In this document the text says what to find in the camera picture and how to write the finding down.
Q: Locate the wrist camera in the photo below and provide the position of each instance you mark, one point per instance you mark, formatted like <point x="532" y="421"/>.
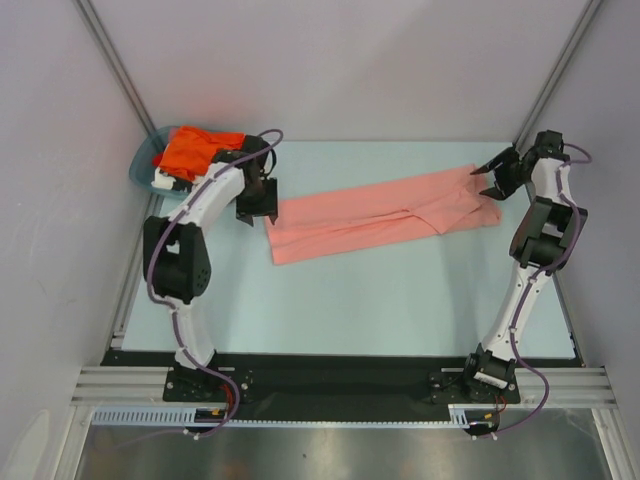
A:
<point x="549" y="144"/>
<point x="255" y="154"/>

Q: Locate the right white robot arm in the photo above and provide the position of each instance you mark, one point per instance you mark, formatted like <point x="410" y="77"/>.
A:
<point x="544" y="240"/>

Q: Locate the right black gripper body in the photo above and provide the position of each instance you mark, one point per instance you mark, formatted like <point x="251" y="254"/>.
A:
<point x="512" y="174"/>

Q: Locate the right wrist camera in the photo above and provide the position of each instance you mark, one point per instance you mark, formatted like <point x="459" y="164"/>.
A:
<point x="549" y="144"/>

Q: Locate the orange t shirt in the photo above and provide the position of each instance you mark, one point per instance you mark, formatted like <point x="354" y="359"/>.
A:
<point x="190" y="151"/>

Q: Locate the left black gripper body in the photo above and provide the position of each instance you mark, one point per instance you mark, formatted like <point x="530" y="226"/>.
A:
<point x="259" y="200"/>

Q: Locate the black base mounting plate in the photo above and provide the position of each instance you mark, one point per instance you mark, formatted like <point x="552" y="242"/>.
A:
<point x="322" y="388"/>

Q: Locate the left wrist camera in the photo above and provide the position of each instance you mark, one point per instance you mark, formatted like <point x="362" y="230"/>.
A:
<point x="255" y="154"/>

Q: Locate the salmon pink t shirt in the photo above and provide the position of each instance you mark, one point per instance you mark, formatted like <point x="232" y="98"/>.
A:
<point x="380" y="214"/>

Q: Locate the blue plastic laundry basket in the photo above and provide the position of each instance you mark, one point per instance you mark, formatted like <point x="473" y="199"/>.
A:
<point x="142" y="170"/>

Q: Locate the blue slotted cable duct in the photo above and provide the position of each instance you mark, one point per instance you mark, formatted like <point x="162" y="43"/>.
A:
<point x="144" y="416"/>

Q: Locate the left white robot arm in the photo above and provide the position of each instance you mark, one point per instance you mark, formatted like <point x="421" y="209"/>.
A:
<point x="176" y="262"/>

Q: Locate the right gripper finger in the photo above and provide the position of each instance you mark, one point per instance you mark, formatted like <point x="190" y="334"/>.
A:
<point x="505" y="158"/>
<point x="498" y="193"/>

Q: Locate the white t shirt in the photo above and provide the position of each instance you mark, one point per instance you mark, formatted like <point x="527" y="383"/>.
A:
<point x="166" y="182"/>

